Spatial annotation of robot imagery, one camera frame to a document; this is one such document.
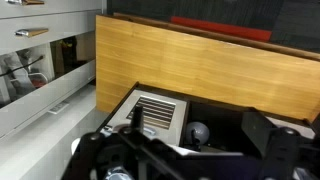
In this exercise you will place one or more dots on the light wooden platform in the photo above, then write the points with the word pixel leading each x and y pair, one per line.
pixel 200 66

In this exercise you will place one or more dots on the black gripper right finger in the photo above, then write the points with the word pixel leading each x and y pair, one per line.
pixel 256 133

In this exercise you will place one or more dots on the white drawer cabinet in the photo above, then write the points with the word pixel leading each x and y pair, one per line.
pixel 50 20

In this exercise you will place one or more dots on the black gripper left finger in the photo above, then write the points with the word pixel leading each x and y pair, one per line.
pixel 136 116

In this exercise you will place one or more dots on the grey round object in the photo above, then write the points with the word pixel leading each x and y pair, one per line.
pixel 198 130

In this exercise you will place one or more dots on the white oven door with vent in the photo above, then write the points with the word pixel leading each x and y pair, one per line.
pixel 180 110

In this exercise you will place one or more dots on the red flat object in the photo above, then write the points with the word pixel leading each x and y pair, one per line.
pixel 220 28

